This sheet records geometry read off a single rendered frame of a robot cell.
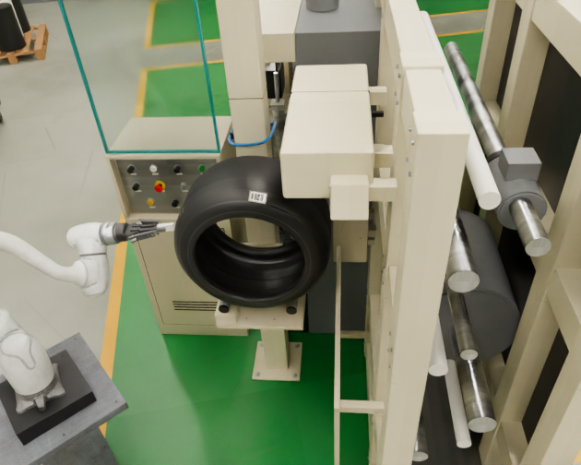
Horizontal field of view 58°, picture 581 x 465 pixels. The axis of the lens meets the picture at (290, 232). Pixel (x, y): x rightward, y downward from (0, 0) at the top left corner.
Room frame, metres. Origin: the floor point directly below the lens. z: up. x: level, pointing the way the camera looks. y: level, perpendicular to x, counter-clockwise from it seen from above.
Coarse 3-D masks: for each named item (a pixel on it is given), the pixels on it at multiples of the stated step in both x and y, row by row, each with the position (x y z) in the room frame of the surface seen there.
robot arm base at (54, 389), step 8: (56, 368) 1.40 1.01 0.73; (56, 376) 1.34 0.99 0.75; (56, 384) 1.31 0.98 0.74; (16, 392) 1.26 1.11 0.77; (40, 392) 1.25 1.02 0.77; (48, 392) 1.27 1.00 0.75; (56, 392) 1.27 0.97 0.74; (64, 392) 1.28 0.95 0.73; (24, 400) 1.24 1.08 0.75; (32, 400) 1.23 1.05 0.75; (40, 400) 1.22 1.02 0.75; (24, 408) 1.21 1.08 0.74; (40, 408) 1.21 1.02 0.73
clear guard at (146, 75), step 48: (96, 0) 2.19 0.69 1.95; (144, 0) 2.17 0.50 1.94; (192, 0) 2.14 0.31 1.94; (96, 48) 2.20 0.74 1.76; (144, 48) 2.17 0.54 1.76; (192, 48) 2.15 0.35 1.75; (96, 96) 2.20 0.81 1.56; (144, 96) 2.18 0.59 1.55; (192, 96) 2.15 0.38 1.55; (144, 144) 2.18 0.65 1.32; (192, 144) 2.16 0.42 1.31
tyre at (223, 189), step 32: (224, 160) 1.74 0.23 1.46; (256, 160) 1.68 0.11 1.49; (192, 192) 1.62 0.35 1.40; (224, 192) 1.51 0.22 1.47; (192, 224) 1.49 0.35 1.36; (288, 224) 1.44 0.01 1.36; (320, 224) 1.48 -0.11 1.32; (192, 256) 1.48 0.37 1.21; (224, 256) 1.74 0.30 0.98; (256, 256) 1.75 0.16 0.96; (288, 256) 1.73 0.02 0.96; (320, 256) 1.44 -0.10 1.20; (224, 288) 1.57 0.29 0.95; (256, 288) 1.60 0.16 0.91; (288, 288) 1.46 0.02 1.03
